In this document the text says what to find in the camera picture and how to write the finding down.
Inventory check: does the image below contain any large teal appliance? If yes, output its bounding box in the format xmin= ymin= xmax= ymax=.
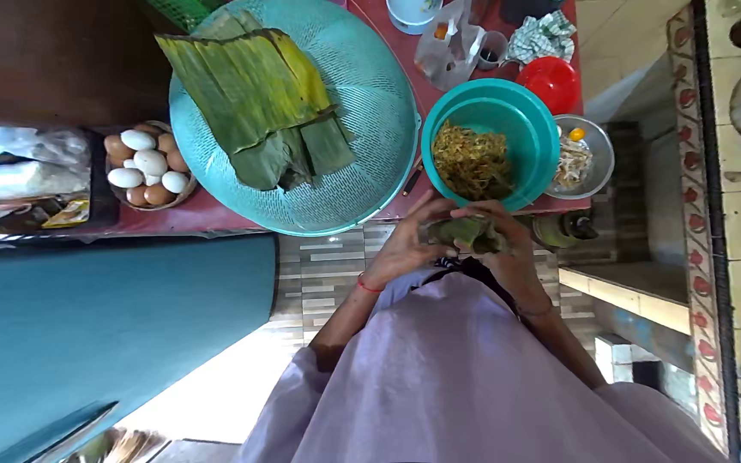
xmin=0 ymin=233 xmax=279 ymax=463

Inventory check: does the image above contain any pile of plastic packets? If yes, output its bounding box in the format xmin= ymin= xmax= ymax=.
xmin=0 ymin=122 xmax=92 ymax=234

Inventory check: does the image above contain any brown shredded food filling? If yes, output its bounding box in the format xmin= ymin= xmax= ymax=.
xmin=431 ymin=121 xmax=515 ymax=201

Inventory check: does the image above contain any person's left forearm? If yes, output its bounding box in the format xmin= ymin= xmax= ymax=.
xmin=309 ymin=273 xmax=385 ymax=373

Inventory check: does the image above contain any pale shredded food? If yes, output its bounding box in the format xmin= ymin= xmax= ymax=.
xmin=554 ymin=135 xmax=594 ymax=191

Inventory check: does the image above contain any clear plastic cup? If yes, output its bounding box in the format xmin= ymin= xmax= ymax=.
xmin=476 ymin=31 xmax=509 ymax=71

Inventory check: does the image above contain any silver metal bowl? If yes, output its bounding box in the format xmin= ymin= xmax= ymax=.
xmin=543 ymin=114 xmax=616 ymax=200

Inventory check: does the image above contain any straw broom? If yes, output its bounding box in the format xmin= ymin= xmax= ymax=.
xmin=102 ymin=427 xmax=169 ymax=463

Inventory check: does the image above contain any white blue round container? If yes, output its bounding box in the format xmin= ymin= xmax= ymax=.
xmin=386 ymin=0 xmax=444 ymax=36

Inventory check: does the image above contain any black plastic crate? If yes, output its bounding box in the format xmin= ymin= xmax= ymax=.
xmin=42 ymin=129 xmax=121 ymax=234

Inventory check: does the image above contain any red tablecloth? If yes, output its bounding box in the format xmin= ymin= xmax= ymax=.
xmin=90 ymin=0 xmax=592 ymax=236

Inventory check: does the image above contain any person's left hand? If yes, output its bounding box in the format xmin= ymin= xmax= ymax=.
xmin=365 ymin=189 xmax=459 ymax=290

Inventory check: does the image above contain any stack of banana leaves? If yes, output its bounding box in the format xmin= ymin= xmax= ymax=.
xmin=155 ymin=9 xmax=357 ymax=192

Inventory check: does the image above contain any person's right forearm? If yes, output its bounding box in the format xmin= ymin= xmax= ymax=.
xmin=517 ymin=296 xmax=608 ymax=391

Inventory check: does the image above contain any green plastic tub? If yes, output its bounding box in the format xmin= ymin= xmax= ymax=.
xmin=421 ymin=78 xmax=561 ymax=213

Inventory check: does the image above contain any green white checked cloth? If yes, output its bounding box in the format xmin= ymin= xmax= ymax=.
xmin=507 ymin=10 xmax=577 ymax=67

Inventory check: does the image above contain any round woven egg basket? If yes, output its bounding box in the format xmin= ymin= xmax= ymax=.
xmin=105 ymin=121 xmax=198 ymax=212

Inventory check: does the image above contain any large round teal basket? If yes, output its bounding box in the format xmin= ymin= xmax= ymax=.
xmin=169 ymin=0 xmax=422 ymax=238

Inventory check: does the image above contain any dark brown cabinet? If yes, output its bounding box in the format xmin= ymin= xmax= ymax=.
xmin=0 ymin=0 xmax=181 ymax=129

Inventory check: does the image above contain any green mesh basket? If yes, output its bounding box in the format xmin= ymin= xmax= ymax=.
xmin=145 ymin=0 xmax=225 ymax=33

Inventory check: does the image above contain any green leaf packet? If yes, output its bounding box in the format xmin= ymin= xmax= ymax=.
xmin=423 ymin=215 xmax=506 ymax=256

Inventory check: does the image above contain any person's right hand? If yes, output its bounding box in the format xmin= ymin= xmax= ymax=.
xmin=451 ymin=200 xmax=554 ymax=315

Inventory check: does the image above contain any translucent white plastic bag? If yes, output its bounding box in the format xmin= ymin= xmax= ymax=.
xmin=414 ymin=0 xmax=486 ymax=92

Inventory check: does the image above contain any person's body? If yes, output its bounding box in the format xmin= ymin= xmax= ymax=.
xmin=235 ymin=257 xmax=728 ymax=463

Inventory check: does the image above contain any slim black orange tool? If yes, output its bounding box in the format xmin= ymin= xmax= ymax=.
xmin=402 ymin=156 xmax=425 ymax=198

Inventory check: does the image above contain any pile of eggs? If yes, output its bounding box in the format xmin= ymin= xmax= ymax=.
xmin=104 ymin=124 xmax=190 ymax=207

